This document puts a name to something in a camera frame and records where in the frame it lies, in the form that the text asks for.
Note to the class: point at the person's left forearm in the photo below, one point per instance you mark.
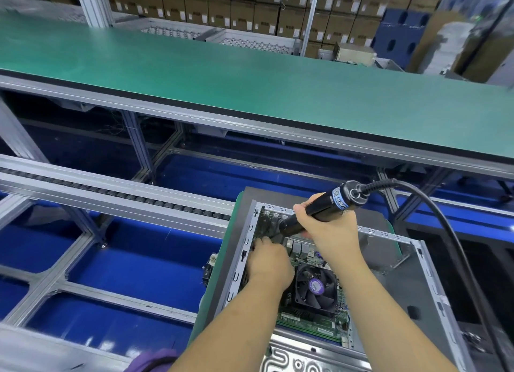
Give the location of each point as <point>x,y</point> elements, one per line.
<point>229,335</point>

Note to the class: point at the green motherboard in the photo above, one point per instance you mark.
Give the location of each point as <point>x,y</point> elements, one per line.
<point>321,323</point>

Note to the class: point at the grey flat metal rail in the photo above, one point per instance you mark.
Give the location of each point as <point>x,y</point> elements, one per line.
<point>104,192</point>

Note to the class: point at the person's left hand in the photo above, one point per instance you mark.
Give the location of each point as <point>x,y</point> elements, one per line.
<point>269,263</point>

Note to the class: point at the person's right hand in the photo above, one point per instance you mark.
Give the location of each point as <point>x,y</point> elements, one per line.
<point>333,231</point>

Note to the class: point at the person's right forearm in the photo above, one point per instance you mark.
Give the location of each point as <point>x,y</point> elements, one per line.
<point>393,323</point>

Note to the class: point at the green conveyor belt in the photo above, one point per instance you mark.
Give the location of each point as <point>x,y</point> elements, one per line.
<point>160,62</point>

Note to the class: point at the grey metal computer case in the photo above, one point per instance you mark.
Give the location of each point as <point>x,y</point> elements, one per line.
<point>401,263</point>

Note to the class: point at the stack of cardboard boxes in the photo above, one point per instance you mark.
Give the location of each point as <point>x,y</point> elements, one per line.
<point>241,6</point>

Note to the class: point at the grey roller conveyor rail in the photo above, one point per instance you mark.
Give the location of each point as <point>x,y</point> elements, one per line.
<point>48,352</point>

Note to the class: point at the black CPU cooler fan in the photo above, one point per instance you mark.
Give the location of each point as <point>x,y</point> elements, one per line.
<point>315,286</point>

